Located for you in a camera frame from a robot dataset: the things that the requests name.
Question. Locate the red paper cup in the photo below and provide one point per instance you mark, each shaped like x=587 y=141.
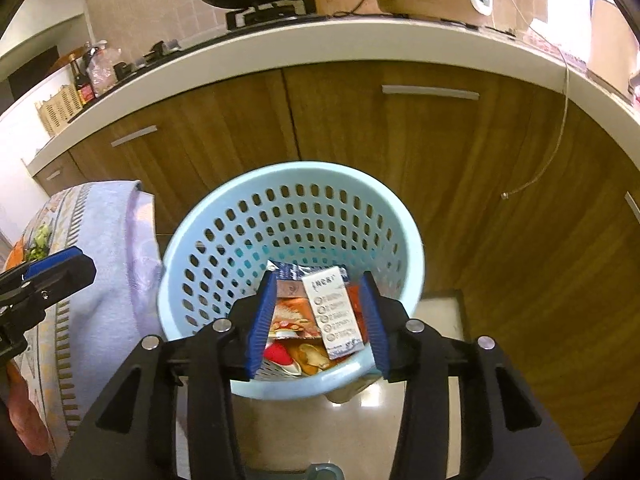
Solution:
x=277 y=355

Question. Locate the light blue plastic basket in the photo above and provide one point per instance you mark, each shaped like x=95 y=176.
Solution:
x=300 y=210

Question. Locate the white milk carton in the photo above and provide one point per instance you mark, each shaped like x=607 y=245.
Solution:
x=332 y=310

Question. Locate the wooden cabinet door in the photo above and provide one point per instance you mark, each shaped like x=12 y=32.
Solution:
x=200 y=125
x=400 y=135
x=575 y=220
x=57 y=185

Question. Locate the dark sauce bottle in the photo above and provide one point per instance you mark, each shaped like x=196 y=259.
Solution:
x=83 y=82

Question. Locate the patterned blue tablecloth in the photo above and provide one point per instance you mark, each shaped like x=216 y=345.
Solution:
x=110 y=260

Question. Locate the green wrapper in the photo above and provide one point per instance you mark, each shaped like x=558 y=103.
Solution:
x=40 y=238

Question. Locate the orange foil wrapper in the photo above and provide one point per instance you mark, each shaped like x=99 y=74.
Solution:
x=310 y=358

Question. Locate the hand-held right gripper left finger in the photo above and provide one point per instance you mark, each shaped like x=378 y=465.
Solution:
x=262 y=320

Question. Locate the black gas stove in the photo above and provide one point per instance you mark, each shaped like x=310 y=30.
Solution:
x=265 y=12

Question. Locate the cream utensil basket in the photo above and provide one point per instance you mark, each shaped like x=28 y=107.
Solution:
x=57 y=110

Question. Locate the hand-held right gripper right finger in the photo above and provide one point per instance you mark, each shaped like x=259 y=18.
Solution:
x=372 y=320

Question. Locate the clear plastic bag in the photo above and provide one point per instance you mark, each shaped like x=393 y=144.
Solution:
x=104 y=67

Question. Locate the orange snack packet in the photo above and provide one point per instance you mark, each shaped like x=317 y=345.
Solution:
x=295 y=317

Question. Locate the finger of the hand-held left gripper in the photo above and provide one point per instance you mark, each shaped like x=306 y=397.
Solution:
x=60 y=275

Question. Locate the cardboard box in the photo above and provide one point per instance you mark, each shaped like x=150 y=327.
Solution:
x=610 y=50

